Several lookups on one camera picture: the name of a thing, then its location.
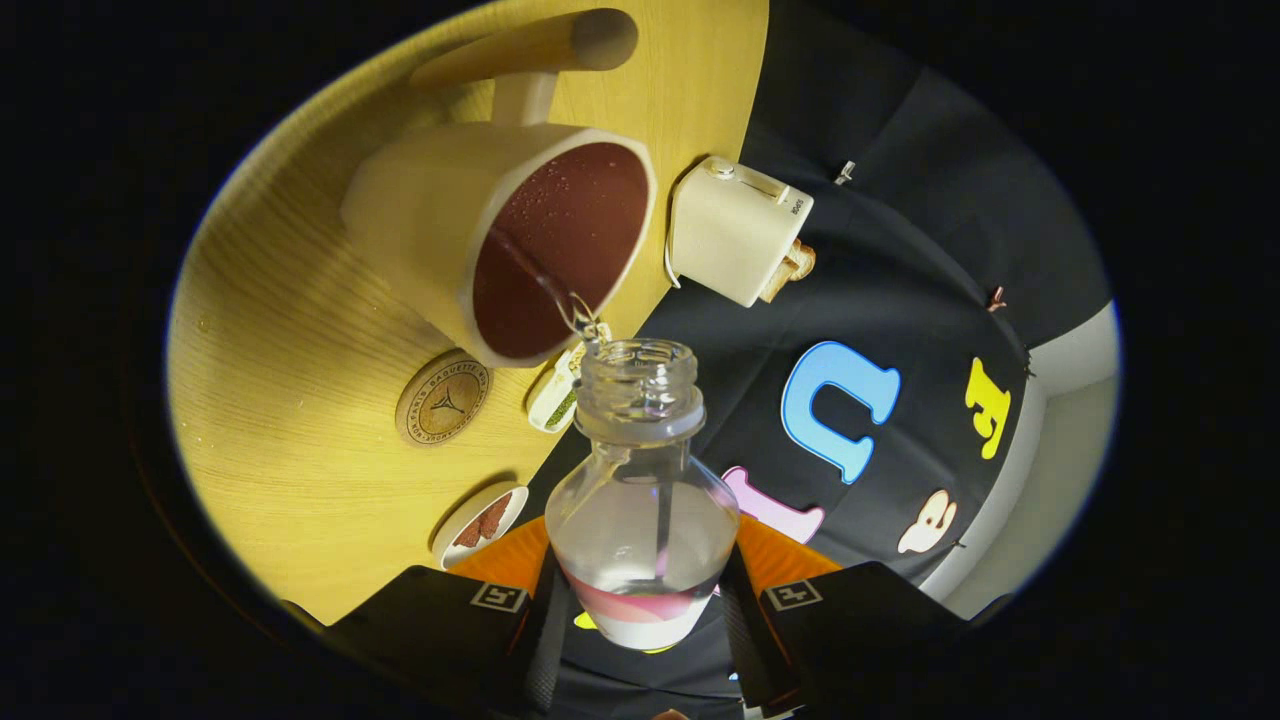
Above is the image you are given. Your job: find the white round plate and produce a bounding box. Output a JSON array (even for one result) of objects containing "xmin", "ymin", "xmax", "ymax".
[{"xmin": 431, "ymin": 482, "xmax": 530, "ymax": 571}]

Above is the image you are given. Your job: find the white divided condiment dish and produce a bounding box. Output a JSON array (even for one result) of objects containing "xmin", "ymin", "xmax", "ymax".
[{"xmin": 525, "ymin": 322, "xmax": 613, "ymax": 434}]

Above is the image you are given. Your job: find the black backdrop cloth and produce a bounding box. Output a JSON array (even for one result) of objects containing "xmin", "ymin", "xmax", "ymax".
[{"xmin": 520, "ymin": 0, "xmax": 1113, "ymax": 706}]

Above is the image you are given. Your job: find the white toaster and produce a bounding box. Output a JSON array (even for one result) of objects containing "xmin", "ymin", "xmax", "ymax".
[{"xmin": 667, "ymin": 155, "xmax": 815, "ymax": 308}]

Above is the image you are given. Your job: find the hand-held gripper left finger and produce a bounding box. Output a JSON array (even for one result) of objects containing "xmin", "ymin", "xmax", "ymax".
[{"xmin": 325, "ymin": 515, "xmax": 576, "ymax": 716}]

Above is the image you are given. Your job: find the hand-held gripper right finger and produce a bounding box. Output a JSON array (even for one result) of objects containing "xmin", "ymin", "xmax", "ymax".
[{"xmin": 720, "ymin": 515, "xmax": 1011, "ymax": 716}]

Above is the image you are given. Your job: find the beige cup with handle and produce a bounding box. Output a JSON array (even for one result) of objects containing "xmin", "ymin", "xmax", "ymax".
[{"xmin": 340, "ymin": 8, "xmax": 659, "ymax": 369}]

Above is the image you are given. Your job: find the round wooden coaster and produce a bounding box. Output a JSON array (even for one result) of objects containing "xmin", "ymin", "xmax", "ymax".
[{"xmin": 395, "ymin": 349, "xmax": 494, "ymax": 447}]

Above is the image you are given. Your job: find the wooden table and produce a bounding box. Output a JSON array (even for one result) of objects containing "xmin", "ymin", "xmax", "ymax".
[{"xmin": 165, "ymin": 0, "xmax": 771, "ymax": 626}]

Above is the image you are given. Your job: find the clear plastic juice bottle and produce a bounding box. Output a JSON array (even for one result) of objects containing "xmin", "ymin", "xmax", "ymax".
[{"xmin": 545, "ymin": 338, "xmax": 741, "ymax": 651}]

